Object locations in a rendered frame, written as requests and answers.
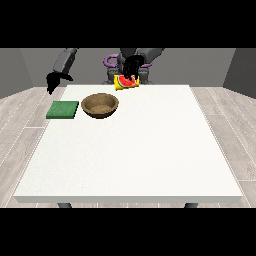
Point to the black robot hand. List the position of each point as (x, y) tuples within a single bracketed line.
[(52, 81), (131, 65)]

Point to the green square pad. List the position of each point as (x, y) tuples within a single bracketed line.
[(62, 109)]

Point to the brown wooden bowl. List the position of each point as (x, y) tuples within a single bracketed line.
[(99, 105)]

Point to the grey robot trunk purple rings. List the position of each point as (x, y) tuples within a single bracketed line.
[(112, 68)]

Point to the dark table leg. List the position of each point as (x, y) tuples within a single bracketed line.
[(64, 205), (191, 205)]

